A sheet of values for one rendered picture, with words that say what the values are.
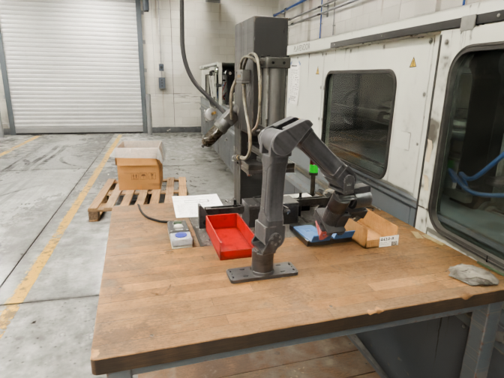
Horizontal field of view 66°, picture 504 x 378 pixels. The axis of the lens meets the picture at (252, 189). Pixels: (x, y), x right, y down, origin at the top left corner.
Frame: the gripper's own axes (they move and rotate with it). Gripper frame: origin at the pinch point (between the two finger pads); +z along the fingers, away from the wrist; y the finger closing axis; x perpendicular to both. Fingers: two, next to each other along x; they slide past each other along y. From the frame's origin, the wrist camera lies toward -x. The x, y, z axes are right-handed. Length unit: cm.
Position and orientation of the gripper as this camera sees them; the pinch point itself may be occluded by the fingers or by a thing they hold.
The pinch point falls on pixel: (321, 237)
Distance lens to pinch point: 132.1
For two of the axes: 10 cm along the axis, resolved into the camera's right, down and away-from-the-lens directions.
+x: -9.4, 0.7, -3.3
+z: -1.9, 7.0, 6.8
